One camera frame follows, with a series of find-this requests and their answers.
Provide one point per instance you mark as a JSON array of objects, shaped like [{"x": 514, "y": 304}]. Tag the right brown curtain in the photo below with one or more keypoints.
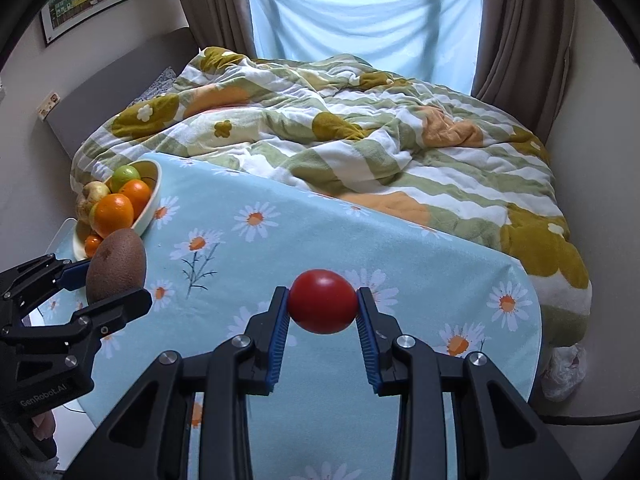
[{"x": 523, "y": 59}]

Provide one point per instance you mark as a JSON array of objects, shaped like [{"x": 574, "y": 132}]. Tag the blue daisy tablecloth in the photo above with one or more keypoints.
[{"x": 222, "y": 241}]

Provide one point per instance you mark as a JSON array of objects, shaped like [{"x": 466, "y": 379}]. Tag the wall socket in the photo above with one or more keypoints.
[{"x": 48, "y": 104}]

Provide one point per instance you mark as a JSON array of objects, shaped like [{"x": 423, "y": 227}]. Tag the left brown curtain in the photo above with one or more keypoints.
[{"x": 221, "y": 23}]

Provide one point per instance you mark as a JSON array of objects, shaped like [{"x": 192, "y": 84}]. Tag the grey patterned pillow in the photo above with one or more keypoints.
[{"x": 162, "y": 84}]

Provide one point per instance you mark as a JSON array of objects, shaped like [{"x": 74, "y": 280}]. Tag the light blue window sheet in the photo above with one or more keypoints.
[{"x": 432, "y": 40}]

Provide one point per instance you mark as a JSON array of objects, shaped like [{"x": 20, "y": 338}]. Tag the large red tomato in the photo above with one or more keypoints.
[{"x": 322, "y": 302}]

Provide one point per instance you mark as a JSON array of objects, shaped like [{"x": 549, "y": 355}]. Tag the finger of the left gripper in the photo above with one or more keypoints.
[
  {"x": 66, "y": 274},
  {"x": 105, "y": 317}
]

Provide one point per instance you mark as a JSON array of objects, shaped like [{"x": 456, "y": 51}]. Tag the small green apple in bowl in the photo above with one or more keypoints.
[{"x": 122, "y": 175}]

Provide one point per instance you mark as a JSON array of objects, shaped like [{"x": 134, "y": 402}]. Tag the cream fruit bowl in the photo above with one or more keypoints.
[{"x": 151, "y": 173}]

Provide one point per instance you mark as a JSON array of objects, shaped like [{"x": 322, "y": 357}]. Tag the person's left hand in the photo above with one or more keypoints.
[{"x": 44, "y": 426}]

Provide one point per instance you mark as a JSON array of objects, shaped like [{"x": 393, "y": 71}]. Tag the small orange tangerine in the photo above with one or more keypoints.
[{"x": 91, "y": 245}]

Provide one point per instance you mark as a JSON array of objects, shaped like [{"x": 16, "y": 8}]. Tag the large orange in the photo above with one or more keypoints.
[{"x": 112, "y": 213}]

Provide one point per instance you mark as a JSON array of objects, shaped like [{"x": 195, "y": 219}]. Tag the brown curtain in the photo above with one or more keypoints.
[
  {"x": 523, "y": 59},
  {"x": 221, "y": 23}
]

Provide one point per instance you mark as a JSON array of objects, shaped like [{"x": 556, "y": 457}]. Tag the floral striped duvet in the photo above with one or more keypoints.
[{"x": 339, "y": 127}]

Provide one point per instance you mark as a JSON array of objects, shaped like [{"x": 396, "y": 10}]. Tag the white plastic bag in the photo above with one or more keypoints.
[{"x": 566, "y": 368}]

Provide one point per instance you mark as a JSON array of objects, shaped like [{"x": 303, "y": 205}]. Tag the brown kiwi fruit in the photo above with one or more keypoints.
[{"x": 118, "y": 265}]

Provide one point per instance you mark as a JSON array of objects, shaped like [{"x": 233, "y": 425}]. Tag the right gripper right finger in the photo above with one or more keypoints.
[{"x": 464, "y": 405}]

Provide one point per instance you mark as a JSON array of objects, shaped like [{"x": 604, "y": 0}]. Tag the grey headboard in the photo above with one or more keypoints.
[{"x": 111, "y": 89}]

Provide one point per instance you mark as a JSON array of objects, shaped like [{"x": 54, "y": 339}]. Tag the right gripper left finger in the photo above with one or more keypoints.
[{"x": 147, "y": 433}]

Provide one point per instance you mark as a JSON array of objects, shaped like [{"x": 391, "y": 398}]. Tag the orange tangerine in bowl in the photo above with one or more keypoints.
[{"x": 138, "y": 193}]

